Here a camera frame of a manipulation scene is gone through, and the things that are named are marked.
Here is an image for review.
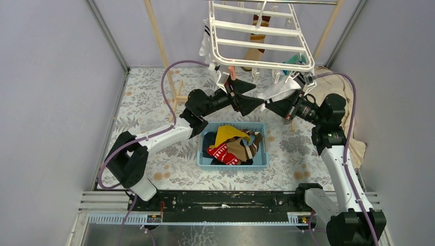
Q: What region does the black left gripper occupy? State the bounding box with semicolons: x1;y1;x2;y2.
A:
199;73;262;117

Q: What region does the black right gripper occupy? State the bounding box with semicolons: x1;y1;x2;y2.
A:
265;90;325;127

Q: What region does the white ankle sock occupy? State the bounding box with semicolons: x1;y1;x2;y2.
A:
257;79;301;111

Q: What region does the yellow sock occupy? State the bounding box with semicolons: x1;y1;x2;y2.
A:
204;125;251;148

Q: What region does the maroon olive striped sock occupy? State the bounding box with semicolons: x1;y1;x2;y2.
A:
244;15;271;61

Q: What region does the teal patterned sock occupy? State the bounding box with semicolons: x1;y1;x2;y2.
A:
283;54;306;65

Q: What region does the brown tan sock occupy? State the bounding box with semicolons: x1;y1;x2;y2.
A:
226;137;253;162

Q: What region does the brown white striped sock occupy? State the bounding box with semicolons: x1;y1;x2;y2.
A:
242;129;263;159

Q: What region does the white black striped sock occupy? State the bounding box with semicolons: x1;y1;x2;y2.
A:
199;19;212;64

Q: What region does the red white dotted sock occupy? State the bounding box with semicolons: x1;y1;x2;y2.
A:
206;143;242;166

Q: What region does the white plastic clip hanger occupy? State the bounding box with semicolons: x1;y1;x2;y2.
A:
212;8;315;74

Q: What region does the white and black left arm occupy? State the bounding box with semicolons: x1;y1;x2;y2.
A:
103;79;265;211

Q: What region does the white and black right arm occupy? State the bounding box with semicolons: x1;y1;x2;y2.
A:
265;90;386;245

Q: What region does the small pink sock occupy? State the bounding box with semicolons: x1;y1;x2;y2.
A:
228;66;236;80

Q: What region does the beige cloth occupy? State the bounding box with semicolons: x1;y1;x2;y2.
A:
310;75;366;169

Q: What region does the light blue plastic basket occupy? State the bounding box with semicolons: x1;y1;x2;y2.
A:
196;121;269;171

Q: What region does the floral table mat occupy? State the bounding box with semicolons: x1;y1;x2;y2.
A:
110;68;333;191

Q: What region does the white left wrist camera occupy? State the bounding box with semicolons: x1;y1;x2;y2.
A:
208;64;230;91

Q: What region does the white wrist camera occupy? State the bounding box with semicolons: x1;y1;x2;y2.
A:
208;64;230;91
298;73;317;95

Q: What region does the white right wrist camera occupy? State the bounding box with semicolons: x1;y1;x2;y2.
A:
298;73;317;95

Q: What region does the wooden drying rack frame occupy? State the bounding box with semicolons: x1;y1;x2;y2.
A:
143;1;343;122

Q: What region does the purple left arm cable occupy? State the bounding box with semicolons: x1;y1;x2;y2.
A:
97;60;210;190

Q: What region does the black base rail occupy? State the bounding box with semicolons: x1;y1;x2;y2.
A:
143;190;312;223

